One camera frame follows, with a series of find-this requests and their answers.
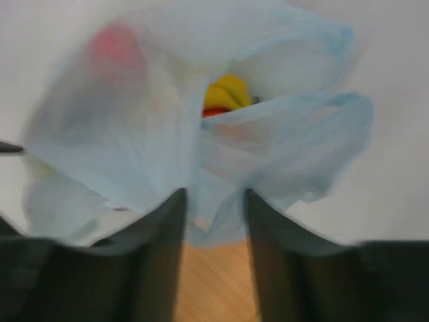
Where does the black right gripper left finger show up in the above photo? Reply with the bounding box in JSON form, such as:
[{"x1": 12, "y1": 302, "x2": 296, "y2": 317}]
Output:
[{"x1": 1, "y1": 189, "x2": 187, "y2": 322}]

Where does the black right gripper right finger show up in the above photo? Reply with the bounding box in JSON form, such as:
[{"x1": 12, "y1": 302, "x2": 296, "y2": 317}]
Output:
[{"x1": 244, "y1": 190, "x2": 428, "y2": 321}]

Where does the light blue plastic bag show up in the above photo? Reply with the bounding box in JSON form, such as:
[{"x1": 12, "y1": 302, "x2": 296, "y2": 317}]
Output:
[{"x1": 24, "y1": 1, "x2": 373, "y2": 247}]

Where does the red fake fruit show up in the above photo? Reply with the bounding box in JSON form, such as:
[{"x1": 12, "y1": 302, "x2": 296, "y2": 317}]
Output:
[{"x1": 202, "y1": 107, "x2": 230, "y2": 118}]

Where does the yellow fake banana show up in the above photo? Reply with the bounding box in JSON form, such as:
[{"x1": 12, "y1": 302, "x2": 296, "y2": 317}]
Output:
[{"x1": 204, "y1": 74, "x2": 253, "y2": 111}]

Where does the pink fake peach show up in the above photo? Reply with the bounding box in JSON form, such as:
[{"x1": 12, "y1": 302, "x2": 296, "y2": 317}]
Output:
[{"x1": 90, "y1": 23, "x2": 145, "y2": 69}]

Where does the woven bamboo tray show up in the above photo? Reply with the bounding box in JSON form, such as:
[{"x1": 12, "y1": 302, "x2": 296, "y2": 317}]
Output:
[{"x1": 174, "y1": 240, "x2": 259, "y2": 322}]

